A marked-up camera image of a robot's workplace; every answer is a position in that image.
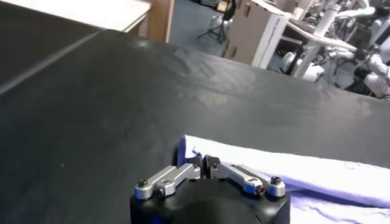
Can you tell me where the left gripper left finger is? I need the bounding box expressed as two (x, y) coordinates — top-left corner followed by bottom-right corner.
(134, 155), (204, 201)

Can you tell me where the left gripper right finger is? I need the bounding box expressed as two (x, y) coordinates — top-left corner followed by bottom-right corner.
(203, 154), (286, 198)

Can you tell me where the lavender t-shirt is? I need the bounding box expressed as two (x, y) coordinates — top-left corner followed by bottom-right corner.
(176, 134), (390, 224)

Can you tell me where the large black table cover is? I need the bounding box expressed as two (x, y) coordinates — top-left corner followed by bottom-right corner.
(0, 29), (390, 224)

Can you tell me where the tall white cardboard box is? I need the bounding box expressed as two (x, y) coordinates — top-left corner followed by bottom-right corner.
(221, 0), (292, 70)

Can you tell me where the white rectangular table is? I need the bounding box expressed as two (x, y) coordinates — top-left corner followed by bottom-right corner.
(0, 0), (152, 33)

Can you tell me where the white humanoid robot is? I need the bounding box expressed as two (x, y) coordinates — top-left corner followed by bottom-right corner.
(280, 0), (390, 100)

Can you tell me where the small black table cover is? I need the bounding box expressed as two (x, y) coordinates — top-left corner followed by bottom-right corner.
(0, 0), (104, 92)

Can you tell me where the white pedestal side table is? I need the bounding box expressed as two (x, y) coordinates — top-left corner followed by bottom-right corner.
(286, 21), (357, 79)

